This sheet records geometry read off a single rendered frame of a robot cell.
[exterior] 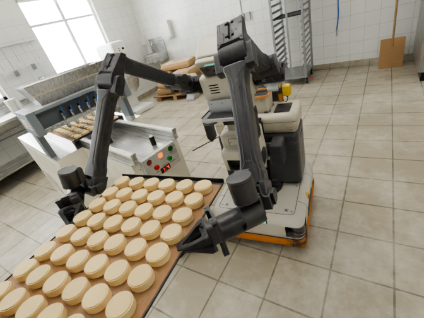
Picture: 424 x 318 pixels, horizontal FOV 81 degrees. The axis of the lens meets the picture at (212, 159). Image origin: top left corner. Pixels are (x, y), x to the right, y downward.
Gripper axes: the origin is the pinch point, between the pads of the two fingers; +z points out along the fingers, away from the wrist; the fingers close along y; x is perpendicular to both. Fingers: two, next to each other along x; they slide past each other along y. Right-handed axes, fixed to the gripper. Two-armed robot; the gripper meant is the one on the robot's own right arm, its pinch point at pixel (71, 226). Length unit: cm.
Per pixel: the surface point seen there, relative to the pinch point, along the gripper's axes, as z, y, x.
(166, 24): -539, 45, 181
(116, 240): 17.9, 3.0, 12.9
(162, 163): -63, -25, 34
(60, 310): 29.8, 3.1, 1.9
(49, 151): -124, -15, -31
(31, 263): 12.0, 2.3, -7.0
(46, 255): 10.8, 1.7, -4.2
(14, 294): 19.7, 2.6, -8.6
